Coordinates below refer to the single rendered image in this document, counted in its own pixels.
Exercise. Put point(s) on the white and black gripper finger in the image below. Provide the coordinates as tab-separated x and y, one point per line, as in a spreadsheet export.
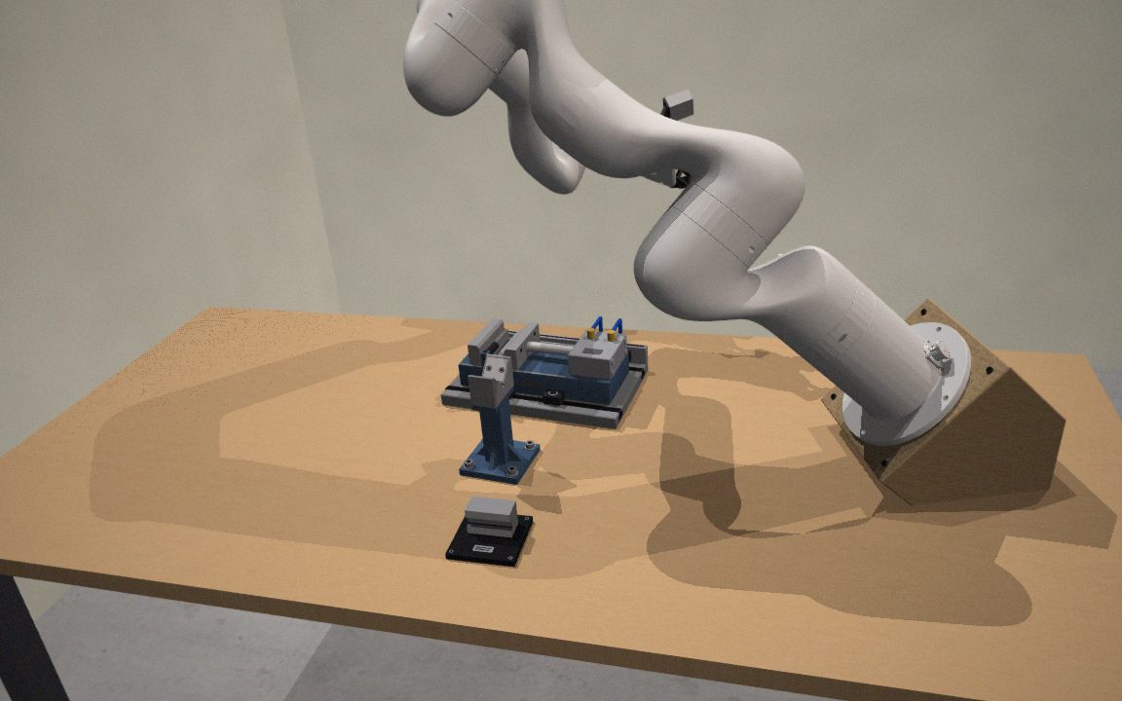
682	182

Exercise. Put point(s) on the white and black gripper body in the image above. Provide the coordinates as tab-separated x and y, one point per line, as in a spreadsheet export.
666	177

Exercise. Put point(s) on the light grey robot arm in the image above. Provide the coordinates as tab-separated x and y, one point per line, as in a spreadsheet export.
564	116

